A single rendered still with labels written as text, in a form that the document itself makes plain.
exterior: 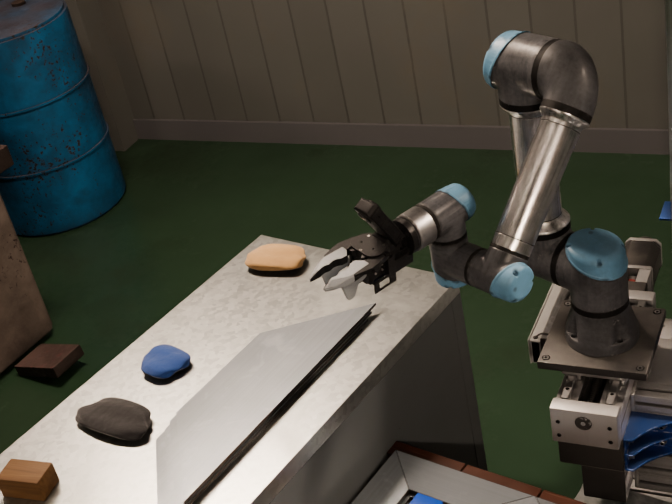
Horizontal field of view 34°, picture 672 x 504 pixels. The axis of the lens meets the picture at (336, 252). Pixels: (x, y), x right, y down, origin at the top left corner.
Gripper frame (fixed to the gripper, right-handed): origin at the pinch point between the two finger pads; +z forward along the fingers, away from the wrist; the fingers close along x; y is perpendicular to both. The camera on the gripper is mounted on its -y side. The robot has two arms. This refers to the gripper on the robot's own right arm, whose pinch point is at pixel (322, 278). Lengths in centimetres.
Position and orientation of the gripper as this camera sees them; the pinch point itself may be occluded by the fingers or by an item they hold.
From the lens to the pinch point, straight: 188.7
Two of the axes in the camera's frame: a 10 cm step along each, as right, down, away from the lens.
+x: -6.6, -4.1, 6.3
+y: 1.0, 7.8, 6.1
